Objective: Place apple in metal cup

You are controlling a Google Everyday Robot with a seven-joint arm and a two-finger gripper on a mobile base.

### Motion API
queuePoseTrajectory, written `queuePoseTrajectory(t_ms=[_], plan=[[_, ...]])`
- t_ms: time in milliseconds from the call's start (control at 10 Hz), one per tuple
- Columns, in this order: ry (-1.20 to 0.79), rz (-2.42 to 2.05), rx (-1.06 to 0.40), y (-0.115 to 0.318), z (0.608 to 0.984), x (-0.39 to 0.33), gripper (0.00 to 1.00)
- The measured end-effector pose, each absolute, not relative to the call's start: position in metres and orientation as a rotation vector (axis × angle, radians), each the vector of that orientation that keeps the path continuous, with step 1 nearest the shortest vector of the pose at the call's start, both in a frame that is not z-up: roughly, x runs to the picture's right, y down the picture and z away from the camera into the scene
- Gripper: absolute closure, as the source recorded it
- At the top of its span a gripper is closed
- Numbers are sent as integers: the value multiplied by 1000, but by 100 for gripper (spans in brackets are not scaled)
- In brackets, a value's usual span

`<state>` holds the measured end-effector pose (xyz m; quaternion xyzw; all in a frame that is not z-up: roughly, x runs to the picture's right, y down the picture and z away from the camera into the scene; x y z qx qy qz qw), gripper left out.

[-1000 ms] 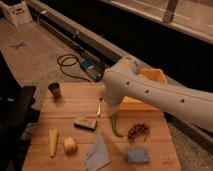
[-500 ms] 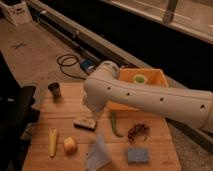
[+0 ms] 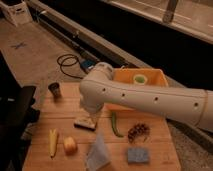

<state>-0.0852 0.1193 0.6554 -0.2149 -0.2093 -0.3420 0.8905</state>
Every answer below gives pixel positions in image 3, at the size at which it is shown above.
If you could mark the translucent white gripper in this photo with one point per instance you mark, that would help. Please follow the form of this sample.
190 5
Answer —
94 117

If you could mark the yellow apple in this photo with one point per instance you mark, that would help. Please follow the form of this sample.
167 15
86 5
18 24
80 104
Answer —
70 146

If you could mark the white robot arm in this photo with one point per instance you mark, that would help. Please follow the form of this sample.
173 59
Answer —
186 105

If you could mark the dark metal cup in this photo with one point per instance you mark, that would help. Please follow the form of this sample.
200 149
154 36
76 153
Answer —
54 88

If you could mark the green and white cup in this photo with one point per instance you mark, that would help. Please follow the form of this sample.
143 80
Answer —
140 79

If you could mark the brown rectangular block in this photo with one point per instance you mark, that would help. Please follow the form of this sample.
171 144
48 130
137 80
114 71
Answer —
85 122

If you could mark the grey blue cloth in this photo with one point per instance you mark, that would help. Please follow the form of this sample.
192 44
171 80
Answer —
98 155

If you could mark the yellow corn cob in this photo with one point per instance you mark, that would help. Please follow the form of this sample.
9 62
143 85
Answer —
53 138

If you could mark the blue power device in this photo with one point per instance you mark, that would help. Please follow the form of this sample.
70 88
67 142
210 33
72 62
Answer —
87 65

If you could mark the dark grape bunch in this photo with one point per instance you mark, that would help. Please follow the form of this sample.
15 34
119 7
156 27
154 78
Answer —
140 129

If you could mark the blue sponge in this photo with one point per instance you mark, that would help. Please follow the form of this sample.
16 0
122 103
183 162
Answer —
137 155

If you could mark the black office chair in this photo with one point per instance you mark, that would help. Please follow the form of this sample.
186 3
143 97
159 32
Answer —
16 113

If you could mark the yellow plastic bin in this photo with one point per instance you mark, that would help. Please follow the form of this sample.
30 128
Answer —
155 77

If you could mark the white cardboard box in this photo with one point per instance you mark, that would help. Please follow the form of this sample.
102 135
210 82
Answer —
16 14

